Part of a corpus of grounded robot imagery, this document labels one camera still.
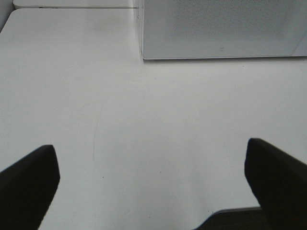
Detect white microwave door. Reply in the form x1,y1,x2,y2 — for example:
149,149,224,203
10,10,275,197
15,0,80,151
138,0,307,59

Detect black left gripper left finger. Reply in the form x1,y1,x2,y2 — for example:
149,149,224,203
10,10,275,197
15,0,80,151
0,145,60,230

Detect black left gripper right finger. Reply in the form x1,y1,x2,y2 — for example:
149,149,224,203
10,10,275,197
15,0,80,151
244,138,307,230

